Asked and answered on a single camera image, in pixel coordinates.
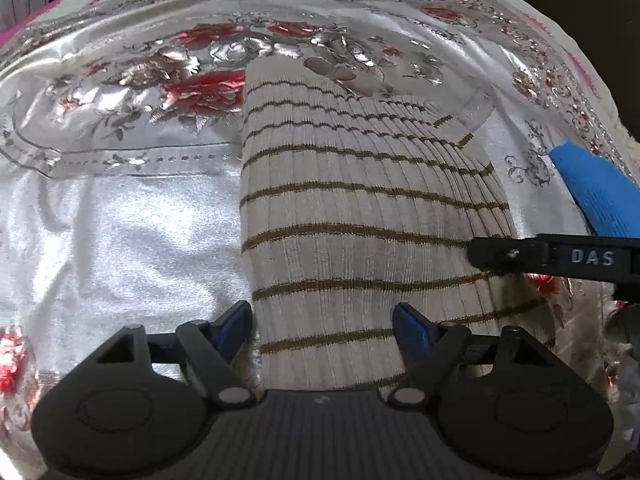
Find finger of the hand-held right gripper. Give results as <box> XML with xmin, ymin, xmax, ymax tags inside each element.
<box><xmin>467</xmin><ymin>233</ymin><xmax>640</xmax><ymax>281</ymax></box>
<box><xmin>549</xmin><ymin>142</ymin><xmax>640</xmax><ymax>239</ymax></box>

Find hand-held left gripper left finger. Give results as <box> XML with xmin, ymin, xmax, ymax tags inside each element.
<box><xmin>82</xmin><ymin>300</ymin><xmax>258</xmax><ymax>409</ymax></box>

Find silver floral bedspread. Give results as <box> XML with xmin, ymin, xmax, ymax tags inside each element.
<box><xmin>0</xmin><ymin>0</ymin><xmax>640</xmax><ymax>480</ymax></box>

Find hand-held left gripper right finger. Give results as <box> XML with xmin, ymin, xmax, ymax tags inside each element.
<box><xmin>387</xmin><ymin>301</ymin><xmax>557</xmax><ymax>409</ymax></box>

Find beige brown-striped knit garment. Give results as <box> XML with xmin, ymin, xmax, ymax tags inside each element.
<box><xmin>238</xmin><ymin>55</ymin><xmax>559</xmax><ymax>394</ymax></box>

